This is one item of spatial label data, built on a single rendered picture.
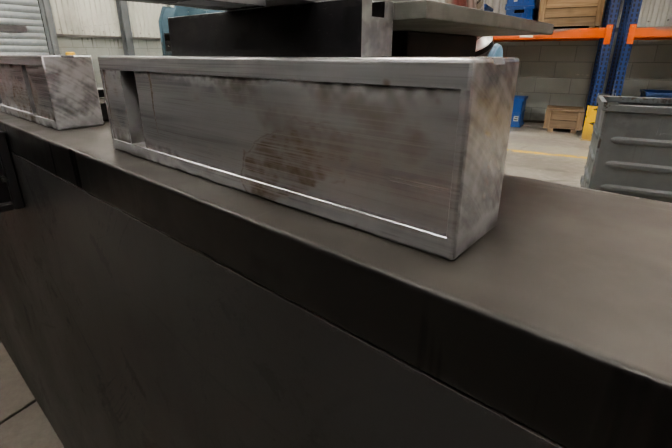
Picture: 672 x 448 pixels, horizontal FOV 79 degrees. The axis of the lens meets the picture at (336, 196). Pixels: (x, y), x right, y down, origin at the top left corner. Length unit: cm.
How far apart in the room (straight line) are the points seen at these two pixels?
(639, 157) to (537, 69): 418
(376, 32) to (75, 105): 50
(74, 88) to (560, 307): 62
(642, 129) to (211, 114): 265
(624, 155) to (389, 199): 266
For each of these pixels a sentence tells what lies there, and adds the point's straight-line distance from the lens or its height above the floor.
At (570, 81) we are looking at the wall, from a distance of 686.
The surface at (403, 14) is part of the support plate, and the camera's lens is 26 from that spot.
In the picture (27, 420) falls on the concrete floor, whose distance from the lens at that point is 157.
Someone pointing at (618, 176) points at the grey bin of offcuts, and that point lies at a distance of 287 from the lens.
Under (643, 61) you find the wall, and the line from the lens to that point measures 691.
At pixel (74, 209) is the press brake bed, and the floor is 80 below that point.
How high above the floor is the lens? 97
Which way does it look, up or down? 19 degrees down
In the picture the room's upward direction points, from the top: straight up
